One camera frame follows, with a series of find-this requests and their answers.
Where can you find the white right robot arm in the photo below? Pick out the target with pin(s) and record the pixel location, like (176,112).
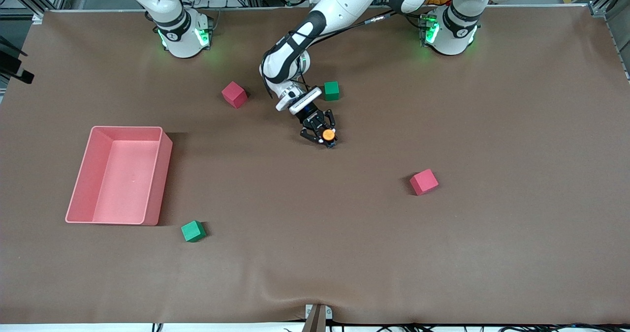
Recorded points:
(182,42)

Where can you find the pink foam cube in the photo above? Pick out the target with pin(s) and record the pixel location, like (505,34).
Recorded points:
(423,182)
(234,95)

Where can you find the orange mushroom push button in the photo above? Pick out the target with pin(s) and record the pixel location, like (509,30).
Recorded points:
(329,135)

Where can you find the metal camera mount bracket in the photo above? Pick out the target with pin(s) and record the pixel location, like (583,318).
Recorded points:
(317,315)

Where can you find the brown table mat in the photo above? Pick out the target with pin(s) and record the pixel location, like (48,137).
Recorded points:
(315,224)

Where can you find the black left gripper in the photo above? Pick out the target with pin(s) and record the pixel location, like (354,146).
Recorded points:
(313,121)

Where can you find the pink plastic bin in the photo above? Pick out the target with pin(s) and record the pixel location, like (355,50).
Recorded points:
(123,189)

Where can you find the white terminal strip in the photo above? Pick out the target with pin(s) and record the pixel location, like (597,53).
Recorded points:
(305,0)

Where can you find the aluminium frame rail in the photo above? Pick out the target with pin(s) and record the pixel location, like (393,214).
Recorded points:
(603,10)

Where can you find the green foam cube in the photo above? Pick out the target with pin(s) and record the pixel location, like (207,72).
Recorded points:
(331,91)
(192,231)

